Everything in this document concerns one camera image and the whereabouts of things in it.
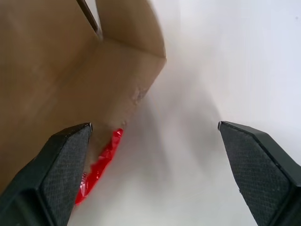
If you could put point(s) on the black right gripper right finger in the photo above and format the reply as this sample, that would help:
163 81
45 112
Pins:
258 174

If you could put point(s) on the red adhesive tape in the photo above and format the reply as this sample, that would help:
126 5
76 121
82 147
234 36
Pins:
105 155

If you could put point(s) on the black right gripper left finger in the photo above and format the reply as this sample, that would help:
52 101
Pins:
49 181

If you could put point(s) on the brown cardboard box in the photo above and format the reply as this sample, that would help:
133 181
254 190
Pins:
70 77

